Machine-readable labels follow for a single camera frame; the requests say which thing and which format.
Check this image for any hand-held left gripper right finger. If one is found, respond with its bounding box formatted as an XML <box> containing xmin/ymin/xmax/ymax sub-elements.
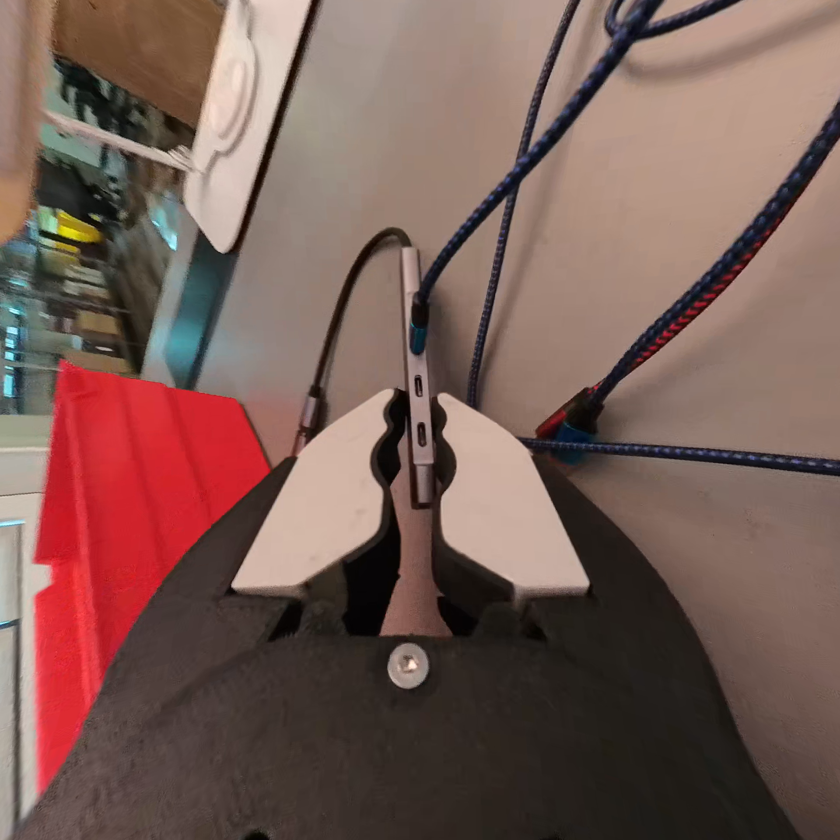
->
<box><xmin>430</xmin><ymin>392</ymin><xmax>590</xmax><ymax>636</ymax></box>

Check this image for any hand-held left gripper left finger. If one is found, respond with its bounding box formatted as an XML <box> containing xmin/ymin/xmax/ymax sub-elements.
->
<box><xmin>231</xmin><ymin>388</ymin><xmax>409</xmax><ymax>636</ymax></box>

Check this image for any grey usb hub with cable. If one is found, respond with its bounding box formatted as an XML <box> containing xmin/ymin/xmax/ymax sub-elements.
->
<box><xmin>293</xmin><ymin>226</ymin><xmax>439</xmax><ymax>508</ymax></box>

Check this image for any blue braided usb-c cable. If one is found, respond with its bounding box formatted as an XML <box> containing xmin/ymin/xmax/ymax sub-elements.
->
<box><xmin>408</xmin><ymin>0</ymin><xmax>840</xmax><ymax>466</ymax></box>

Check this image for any red plastic organizer box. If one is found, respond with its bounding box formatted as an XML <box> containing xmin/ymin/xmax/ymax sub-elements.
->
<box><xmin>33</xmin><ymin>360</ymin><xmax>272</xmax><ymax>796</ymax></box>

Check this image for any white cabinet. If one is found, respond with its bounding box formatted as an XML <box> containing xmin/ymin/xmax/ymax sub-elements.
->
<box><xmin>0</xmin><ymin>413</ymin><xmax>60</xmax><ymax>824</ymax></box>

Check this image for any yellow box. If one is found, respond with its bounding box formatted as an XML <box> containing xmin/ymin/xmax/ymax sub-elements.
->
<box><xmin>38</xmin><ymin>209</ymin><xmax>105</xmax><ymax>256</ymax></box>

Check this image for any white flat board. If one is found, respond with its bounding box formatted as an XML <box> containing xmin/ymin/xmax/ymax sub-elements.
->
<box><xmin>42</xmin><ymin>0</ymin><xmax>316</xmax><ymax>255</ymax></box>

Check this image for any tan wooden object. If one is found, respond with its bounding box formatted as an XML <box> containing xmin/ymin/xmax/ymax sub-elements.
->
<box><xmin>51</xmin><ymin>0</ymin><xmax>227</xmax><ymax>130</ymax></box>

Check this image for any pale beige object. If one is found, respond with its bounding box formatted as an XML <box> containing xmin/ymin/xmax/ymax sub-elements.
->
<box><xmin>0</xmin><ymin>0</ymin><xmax>59</xmax><ymax>245</ymax></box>

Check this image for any thin blue braided cable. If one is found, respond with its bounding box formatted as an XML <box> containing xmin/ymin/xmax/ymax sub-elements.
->
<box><xmin>466</xmin><ymin>0</ymin><xmax>840</xmax><ymax>475</ymax></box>

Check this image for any red black braided cable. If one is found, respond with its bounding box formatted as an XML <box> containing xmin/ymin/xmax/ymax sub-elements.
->
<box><xmin>535</xmin><ymin>151</ymin><xmax>840</xmax><ymax>442</ymax></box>

